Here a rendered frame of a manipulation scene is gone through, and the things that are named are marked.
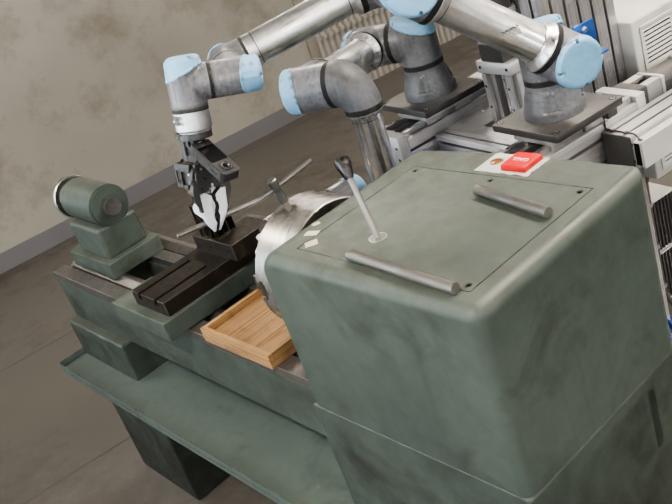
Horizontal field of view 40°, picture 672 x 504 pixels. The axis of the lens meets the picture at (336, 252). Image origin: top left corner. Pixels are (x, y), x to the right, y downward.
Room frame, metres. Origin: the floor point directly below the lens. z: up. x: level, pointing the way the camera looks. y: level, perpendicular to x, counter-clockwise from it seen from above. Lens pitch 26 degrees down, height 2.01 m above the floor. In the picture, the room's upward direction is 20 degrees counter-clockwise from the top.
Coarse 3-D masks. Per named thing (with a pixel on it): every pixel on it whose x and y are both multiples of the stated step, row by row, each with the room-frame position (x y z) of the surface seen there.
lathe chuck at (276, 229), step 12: (312, 192) 1.93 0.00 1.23; (324, 192) 1.92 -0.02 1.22; (300, 204) 1.87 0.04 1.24; (276, 216) 1.88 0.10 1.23; (288, 216) 1.85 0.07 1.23; (264, 228) 1.87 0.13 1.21; (276, 228) 1.84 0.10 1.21; (288, 228) 1.81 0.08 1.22; (264, 240) 1.85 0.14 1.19; (276, 240) 1.82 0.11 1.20; (264, 252) 1.83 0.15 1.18; (264, 276) 1.81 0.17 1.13; (264, 300) 1.83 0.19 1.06; (276, 312) 1.82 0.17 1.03
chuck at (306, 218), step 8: (320, 200) 1.85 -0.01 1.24; (328, 200) 1.84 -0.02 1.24; (336, 200) 1.84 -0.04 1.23; (344, 200) 1.85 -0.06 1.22; (312, 208) 1.83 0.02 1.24; (320, 208) 1.82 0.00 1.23; (328, 208) 1.83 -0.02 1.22; (304, 216) 1.81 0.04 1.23; (312, 216) 1.80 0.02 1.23; (320, 216) 1.81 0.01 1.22; (296, 224) 1.80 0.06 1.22; (304, 224) 1.79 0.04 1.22; (288, 232) 1.80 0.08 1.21; (296, 232) 1.78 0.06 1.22
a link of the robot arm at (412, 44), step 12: (396, 24) 2.48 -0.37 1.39; (408, 24) 2.46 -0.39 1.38; (420, 24) 2.46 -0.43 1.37; (432, 24) 2.48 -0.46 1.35; (384, 36) 2.51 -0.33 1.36; (396, 36) 2.49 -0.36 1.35; (408, 36) 2.46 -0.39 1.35; (420, 36) 2.45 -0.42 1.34; (432, 36) 2.47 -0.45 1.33; (396, 48) 2.48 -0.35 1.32; (408, 48) 2.47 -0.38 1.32; (420, 48) 2.45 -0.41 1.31; (432, 48) 2.46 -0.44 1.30; (396, 60) 2.50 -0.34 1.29; (408, 60) 2.47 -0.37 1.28; (420, 60) 2.46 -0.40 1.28; (432, 60) 2.46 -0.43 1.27
